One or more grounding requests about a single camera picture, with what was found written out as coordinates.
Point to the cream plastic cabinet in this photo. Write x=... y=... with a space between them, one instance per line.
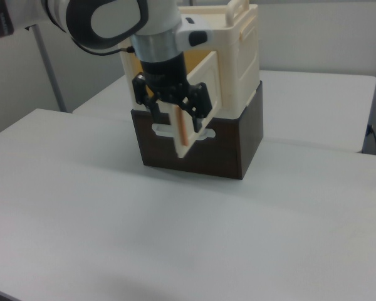
x=247 y=62

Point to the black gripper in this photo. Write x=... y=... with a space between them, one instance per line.
x=166 y=81

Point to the dark brown wooden box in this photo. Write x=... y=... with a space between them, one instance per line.
x=206 y=156

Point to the cream cabinet door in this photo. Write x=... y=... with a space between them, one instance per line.
x=206 y=78

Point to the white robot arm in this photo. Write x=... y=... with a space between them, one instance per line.
x=112 y=19

